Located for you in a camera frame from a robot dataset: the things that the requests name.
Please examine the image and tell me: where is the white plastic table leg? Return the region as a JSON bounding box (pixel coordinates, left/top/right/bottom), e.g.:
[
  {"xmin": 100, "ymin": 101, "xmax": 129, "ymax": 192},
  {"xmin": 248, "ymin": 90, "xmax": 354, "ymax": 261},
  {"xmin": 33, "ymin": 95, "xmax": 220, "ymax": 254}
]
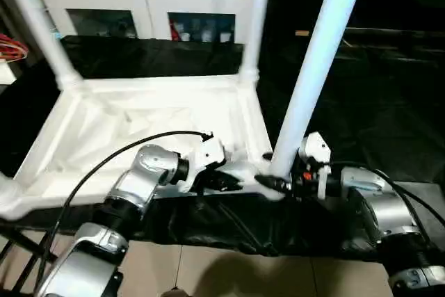
[
  {"xmin": 238, "ymin": 0, "xmax": 274, "ymax": 88},
  {"xmin": 0, "ymin": 0, "xmax": 86, "ymax": 93},
  {"xmin": 0, "ymin": 170, "xmax": 20, "ymax": 209},
  {"xmin": 266, "ymin": 0, "xmax": 371, "ymax": 181}
]

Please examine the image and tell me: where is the red cable bundle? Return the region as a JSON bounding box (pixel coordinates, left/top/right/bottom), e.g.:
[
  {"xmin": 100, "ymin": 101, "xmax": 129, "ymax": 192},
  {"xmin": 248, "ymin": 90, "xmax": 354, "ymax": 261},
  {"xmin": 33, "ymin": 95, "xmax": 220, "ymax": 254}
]
[{"xmin": 0, "ymin": 33, "xmax": 29, "ymax": 63}]

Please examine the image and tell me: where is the black flat bar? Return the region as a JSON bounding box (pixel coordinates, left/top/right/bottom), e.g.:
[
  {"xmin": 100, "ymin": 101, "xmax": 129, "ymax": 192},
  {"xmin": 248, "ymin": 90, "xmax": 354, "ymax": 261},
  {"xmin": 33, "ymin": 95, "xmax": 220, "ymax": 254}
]
[{"xmin": 344, "ymin": 27, "xmax": 445, "ymax": 44}]

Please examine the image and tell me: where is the black work mat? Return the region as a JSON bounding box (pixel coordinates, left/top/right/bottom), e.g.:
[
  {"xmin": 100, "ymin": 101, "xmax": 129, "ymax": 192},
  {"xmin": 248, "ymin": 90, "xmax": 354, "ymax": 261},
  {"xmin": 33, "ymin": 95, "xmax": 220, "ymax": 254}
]
[{"xmin": 0, "ymin": 33, "xmax": 445, "ymax": 263}]

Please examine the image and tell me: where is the white plastic table top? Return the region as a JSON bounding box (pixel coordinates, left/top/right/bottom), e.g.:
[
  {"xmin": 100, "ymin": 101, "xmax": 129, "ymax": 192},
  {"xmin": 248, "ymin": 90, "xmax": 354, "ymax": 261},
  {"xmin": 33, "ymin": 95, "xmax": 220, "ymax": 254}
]
[{"xmin": 0, "ymin": 74, "xmax": 287, "ymax": 220}]

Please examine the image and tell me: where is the black folding table frame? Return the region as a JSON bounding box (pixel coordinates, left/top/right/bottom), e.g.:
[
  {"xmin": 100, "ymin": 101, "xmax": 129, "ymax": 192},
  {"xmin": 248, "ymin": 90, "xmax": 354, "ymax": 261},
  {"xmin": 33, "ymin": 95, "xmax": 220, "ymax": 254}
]
[{"xmin": 0, "ymin": 220, "xmax": 56, "ymax": 297}]

